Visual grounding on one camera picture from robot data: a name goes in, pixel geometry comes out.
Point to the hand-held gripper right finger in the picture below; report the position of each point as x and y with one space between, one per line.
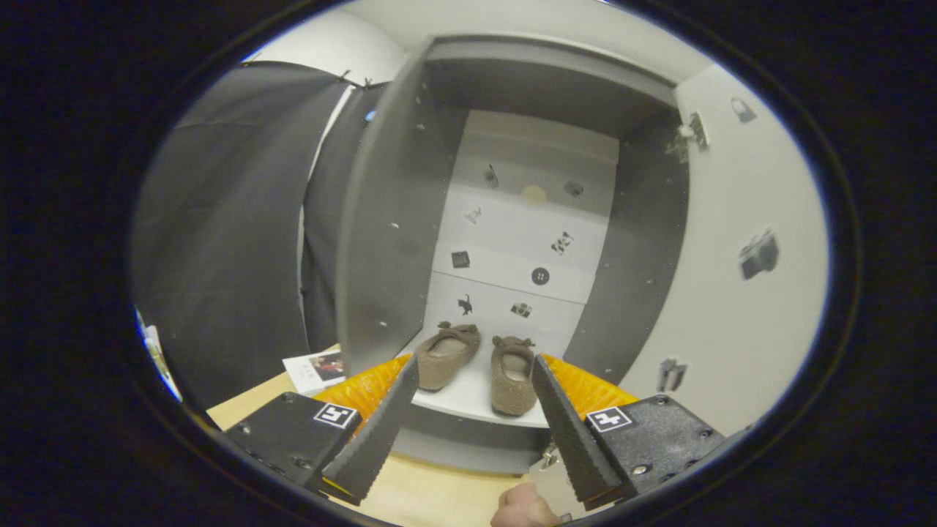
575 439

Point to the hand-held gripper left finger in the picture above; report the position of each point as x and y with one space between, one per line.
373 439

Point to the brown fuzzy shoe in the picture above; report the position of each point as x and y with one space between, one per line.
512 384
443 362

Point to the grey shoe cabinet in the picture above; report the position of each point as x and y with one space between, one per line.
381 219

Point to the light grey shoe cabinet door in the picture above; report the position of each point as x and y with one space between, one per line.
717 219

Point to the metal door hinge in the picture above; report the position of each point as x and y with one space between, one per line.
549 455
695 132

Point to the white book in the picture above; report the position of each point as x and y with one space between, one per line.
311 373

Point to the black backdrop cloth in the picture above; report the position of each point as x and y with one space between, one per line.
234 219

